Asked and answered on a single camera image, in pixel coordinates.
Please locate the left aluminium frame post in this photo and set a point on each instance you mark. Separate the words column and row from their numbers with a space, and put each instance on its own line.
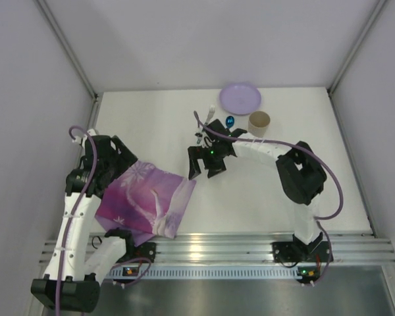
column 56, row 29

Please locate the beige paper cup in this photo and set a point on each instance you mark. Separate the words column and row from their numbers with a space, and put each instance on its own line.
column 258, row 123

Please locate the aluminium mounting rail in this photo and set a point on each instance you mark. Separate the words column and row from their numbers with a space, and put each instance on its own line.
column 254, row 249

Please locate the perforated cable duct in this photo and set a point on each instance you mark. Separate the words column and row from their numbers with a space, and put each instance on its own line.
column 156, row 272

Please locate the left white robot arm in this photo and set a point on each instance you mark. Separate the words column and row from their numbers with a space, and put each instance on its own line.
column 72, row 281

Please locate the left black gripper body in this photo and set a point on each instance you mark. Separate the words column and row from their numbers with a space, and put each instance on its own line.
column 124, row 158

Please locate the purple printed placemat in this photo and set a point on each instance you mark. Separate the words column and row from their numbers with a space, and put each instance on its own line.
column 146, row 201

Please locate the blue metallic spoon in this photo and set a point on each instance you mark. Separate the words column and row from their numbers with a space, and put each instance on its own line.
column 229, row 121

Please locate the fork with teal handle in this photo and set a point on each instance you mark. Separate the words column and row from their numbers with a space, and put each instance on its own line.
column 210, row 115

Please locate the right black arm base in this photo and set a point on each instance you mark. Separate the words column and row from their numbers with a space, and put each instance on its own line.
column 289, row 253

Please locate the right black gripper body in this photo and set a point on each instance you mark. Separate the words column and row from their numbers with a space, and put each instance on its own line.
column 207, row 158

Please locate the lilac plastic plate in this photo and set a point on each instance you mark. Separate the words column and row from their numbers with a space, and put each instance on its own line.
column 240, row 98

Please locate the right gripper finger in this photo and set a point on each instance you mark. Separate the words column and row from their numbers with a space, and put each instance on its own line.
column 214, row 168
column 195, row 154

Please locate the right aluminium frame post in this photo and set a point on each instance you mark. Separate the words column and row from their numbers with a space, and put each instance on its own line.
column 362, row 35

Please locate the aluminium frame post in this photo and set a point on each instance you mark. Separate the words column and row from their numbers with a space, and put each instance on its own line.
column 56, row 29
column 362, row 35

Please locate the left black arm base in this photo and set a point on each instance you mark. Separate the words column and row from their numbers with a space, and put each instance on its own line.
column 146, row 250

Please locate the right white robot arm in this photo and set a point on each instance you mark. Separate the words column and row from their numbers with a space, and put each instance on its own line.
column 301, row 176

